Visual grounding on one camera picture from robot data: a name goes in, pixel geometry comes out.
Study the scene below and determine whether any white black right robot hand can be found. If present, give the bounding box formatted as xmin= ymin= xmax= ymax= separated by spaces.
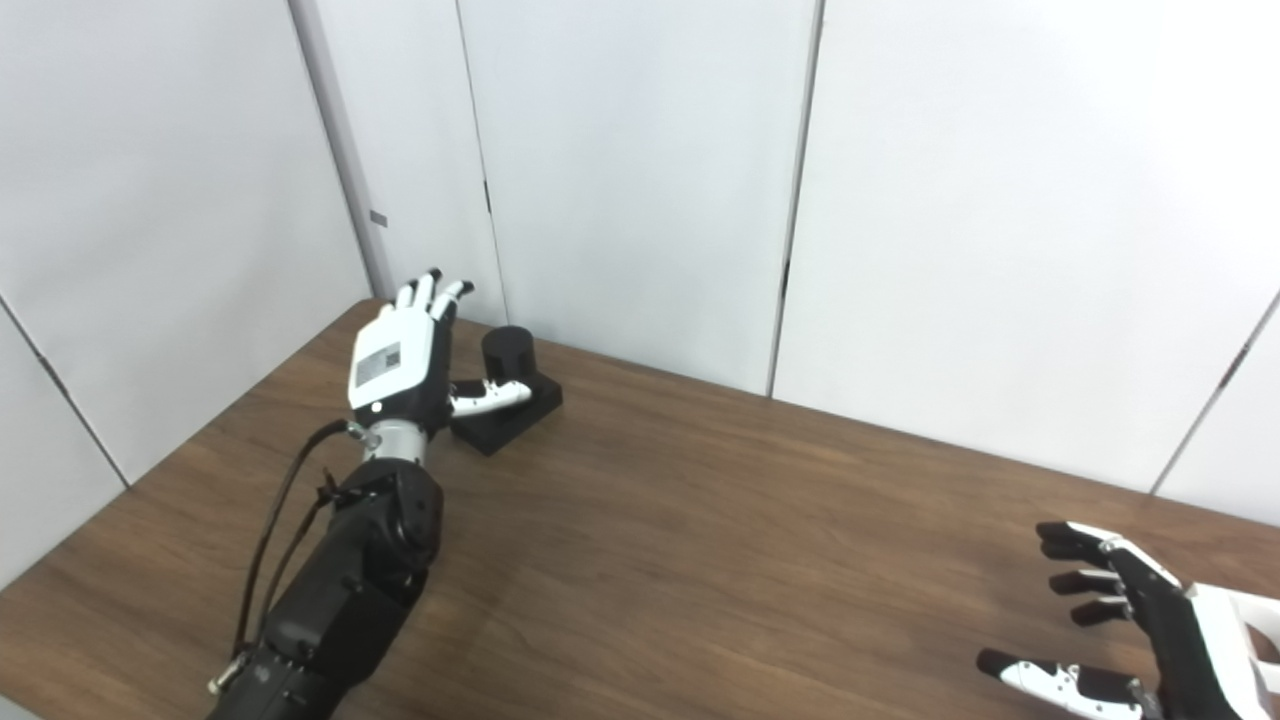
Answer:
xmin=977 ymin=520 xmax=1241 ymax=720

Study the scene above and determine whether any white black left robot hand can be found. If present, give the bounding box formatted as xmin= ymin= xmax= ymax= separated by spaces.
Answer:
xmin=347 ymin=268 xmax=533 ymax=433

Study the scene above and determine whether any black peg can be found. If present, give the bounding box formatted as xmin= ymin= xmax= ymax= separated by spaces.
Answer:
xmin=450 ymin=326 xmax=563 ymax=457

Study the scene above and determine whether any grey wall post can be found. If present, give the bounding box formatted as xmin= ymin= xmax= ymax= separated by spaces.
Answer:
xmin=288 ymin=0 xmax=393 ymax=299

